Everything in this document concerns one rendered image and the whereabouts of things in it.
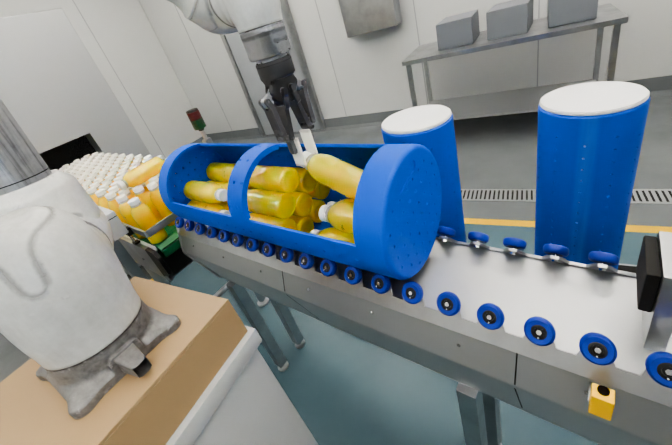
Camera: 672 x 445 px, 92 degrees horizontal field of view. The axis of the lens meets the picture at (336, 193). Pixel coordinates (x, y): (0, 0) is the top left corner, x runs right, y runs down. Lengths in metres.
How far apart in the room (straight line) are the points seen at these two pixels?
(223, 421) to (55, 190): 0.52
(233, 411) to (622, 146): 1.25
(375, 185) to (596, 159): 0.85
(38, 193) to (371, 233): 0.59
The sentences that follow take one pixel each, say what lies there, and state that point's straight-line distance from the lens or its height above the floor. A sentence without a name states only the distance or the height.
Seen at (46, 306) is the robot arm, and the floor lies 1.27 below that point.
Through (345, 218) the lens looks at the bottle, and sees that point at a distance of 0.69.
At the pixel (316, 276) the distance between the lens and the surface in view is 0.88.
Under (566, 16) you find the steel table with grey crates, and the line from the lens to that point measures 3.30.
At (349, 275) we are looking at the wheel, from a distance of 0.78.
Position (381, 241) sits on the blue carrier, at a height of 1.13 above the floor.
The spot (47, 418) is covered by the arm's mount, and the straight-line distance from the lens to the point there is 0.73.
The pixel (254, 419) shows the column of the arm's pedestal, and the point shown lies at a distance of 0.84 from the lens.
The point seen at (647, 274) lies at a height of 1.08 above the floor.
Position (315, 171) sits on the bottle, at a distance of 0.74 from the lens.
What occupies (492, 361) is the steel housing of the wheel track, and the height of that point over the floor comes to 0.87.
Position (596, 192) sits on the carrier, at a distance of 1.37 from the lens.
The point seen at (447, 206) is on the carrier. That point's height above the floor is 0.67.
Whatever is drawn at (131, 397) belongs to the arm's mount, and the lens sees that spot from 0.64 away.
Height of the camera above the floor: 1.50
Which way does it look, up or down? 29 degrees down
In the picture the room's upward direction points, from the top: 18 degrees counter-clockwise
